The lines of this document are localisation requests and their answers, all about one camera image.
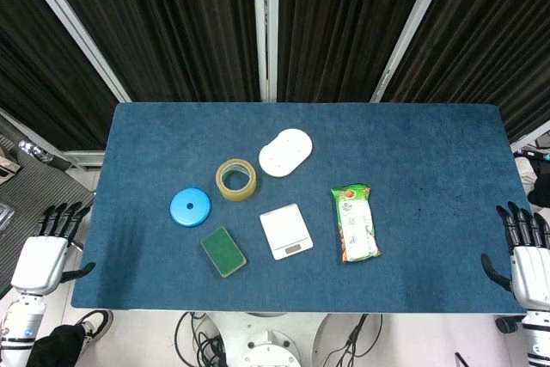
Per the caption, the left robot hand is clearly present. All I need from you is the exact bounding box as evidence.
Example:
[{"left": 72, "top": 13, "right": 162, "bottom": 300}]
[{"left": 10, "top": 201, "right": 96, "bottom": 297}]

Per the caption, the white aluminium frame post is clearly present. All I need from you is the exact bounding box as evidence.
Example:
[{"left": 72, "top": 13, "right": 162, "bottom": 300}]
[
  {"left": 11, "top": 0, "right": 131, "bottom": 104},
  {"left": 251, "top": 0, "right": 280, "bottom": 103},
  {"left": 370, "top": 0, "right": 457, "bottom": 104}
]

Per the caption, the clear packing tape roll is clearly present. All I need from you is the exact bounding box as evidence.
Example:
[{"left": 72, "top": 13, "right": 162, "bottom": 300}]
[{"left": 215, "top": 158, "right": 258, "bottom": 203}]

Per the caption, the green sponge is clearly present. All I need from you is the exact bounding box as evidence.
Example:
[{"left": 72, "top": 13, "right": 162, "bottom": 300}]
[{"left": 199, "top": 225, "right": 248, "bottom": 278}]

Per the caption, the blue round lid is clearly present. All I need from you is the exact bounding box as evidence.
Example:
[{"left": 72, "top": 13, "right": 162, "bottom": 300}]
[{"left": 169, "top": 187, "right": 212, "bottom": 228}]

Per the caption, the black caster wheel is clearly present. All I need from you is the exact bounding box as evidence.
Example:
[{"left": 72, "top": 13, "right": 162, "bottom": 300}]
[{"left": 494, "top": 315, "right": 523, "bottom": 334}]

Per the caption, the blue felt table mat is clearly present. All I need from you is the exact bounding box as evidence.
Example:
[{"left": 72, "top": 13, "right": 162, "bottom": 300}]
[{"left": 70, "top": 102, "right": 529, "bottom": 315}]

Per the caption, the black trouser leg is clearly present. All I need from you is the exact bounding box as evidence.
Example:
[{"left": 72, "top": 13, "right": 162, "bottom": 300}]
[{"left": 26, "top": 324, "right": 86, "bottom": 367}]

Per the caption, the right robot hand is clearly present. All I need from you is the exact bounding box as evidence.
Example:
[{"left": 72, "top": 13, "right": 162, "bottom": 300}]
[{"left": 480, "top": 201, "right": 550, "bottom": 312}]

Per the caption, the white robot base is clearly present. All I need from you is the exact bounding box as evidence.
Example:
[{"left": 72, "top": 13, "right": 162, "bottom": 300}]
[{"left": 205, "top": 312, "right": 331, "bottom": 367}]

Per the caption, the black cable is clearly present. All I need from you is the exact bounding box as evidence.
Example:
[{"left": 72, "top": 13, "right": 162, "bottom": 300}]
[
  {"left": 174, "top": 311, "right": 228, "bottom": 367},
  {"left": 321, "top": 313, "right": 383, "bottom": 367}
]

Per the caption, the white oval plastic plate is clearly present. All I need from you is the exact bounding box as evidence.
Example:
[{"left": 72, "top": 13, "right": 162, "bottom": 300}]
[{"left": 258, "top": 128, "right": 314, "bottom": 178}]

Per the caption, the white kitchen scale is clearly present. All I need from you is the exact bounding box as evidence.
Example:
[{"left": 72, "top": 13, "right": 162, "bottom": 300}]
[{"left": 259, "top": 203, "right": 315, "bottom": 261}]

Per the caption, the black and white sneaker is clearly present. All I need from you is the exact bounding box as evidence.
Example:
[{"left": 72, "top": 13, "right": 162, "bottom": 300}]
[{"left": 75, "top": 309, "right": 114, "bottom": 350}]

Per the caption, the green snack packet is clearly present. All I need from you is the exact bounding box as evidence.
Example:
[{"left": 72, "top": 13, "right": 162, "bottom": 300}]
[{"left": 330, "top": 182, "right": 382, "bottom": 264}]

